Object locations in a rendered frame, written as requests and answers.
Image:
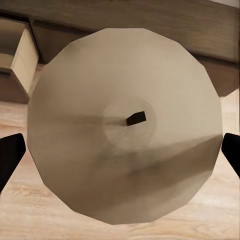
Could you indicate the cabinet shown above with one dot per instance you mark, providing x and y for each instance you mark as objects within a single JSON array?
[{"x": 36, "y": 31}]

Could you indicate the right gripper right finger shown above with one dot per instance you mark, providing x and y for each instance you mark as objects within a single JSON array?
[{"x": 231, "y": 149}]

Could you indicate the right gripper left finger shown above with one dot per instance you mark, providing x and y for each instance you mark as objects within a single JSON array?
[{"x": 12, "y": 149}]

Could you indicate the pillar candle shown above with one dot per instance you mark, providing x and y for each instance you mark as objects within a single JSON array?
[{"x": 124, "y": 126}]

